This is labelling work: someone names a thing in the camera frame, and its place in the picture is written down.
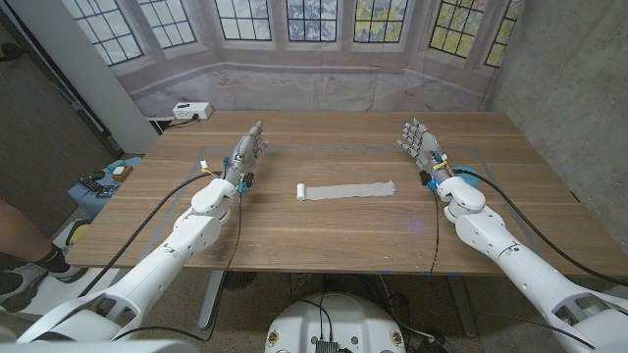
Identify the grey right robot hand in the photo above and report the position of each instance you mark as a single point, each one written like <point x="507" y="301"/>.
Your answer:
<point x="426" y="147"/>

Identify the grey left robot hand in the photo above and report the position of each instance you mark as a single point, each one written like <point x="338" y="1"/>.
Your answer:
<point x="243" y="159"/>

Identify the white gauze bandage strip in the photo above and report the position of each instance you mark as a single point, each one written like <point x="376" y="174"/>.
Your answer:
<point x="343" y="190"/>

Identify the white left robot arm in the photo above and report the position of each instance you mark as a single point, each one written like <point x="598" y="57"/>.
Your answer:
<point x="147" y="279"/>

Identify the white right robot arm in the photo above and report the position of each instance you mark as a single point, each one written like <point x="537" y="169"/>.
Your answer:
<point x="520" y="274"/>

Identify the white power strip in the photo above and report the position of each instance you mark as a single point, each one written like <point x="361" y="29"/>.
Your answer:
<point x="192" y="111"/>

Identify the printed window backdrop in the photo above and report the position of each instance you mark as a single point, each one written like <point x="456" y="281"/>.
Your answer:
<point x="314" y="88"/>

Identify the black round fan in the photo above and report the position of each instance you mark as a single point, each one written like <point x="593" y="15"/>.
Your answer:
<point x="239" y="280"/>

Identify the brown wooden box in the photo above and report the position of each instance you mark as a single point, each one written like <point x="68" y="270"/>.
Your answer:
<point x="122" y="174"/>

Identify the grey metal table leg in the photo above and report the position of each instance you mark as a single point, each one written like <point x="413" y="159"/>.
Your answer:
<point x="211" y="299"/>
<point x="462" y="304"/>

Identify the black remote control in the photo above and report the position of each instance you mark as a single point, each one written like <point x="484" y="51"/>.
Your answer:
<point x="89" y="184"/>

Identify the yellow and black floor item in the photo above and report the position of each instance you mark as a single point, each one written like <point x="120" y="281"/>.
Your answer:
<point x="78" y="231"/>

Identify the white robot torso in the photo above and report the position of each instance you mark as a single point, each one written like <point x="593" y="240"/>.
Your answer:
<point x="338" y="318"/>

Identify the grey sneaker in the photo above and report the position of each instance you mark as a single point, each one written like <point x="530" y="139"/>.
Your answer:
<point x="19" y="289"/>
<point x="68" y="275"/>

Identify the white floor mat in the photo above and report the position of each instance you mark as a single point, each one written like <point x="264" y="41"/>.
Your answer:
<point x="59" y="294"/>

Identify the person's bare leg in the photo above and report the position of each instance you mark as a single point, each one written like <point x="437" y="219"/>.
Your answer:
<point x="19" y="235"/>

